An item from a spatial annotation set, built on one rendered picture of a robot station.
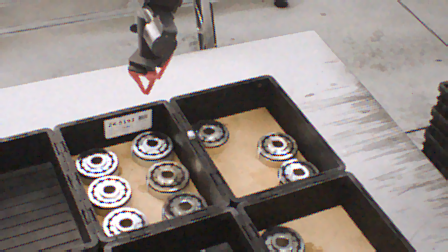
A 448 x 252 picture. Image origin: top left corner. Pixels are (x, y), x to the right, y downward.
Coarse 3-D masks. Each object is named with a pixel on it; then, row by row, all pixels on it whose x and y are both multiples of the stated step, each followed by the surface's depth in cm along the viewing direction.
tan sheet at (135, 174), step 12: (120, 144) 185; (72, 156) 181; (120, 156) 182; (120, 168) 179; (132, 168) 179; (144, 168) 179; (132, 180) 176; (144, 180) 176; (132, 192) 173; (144, 192) 173; (132, 204) 170; (144, 204) 170; (156, 204) 170; (156, 216) 167
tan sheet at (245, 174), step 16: (256, 112) 198; (240, 128) 192; (256, 128) 193; (272, 128) 193; (240, 144) 188; (256, 144) 188; (224, 160) 183; (240, 160) 183; (256, 160) 183; (224, 176) 178; (240, 176) 179; (256, 176) 179; (272, 176) 179; (240, 192) 174
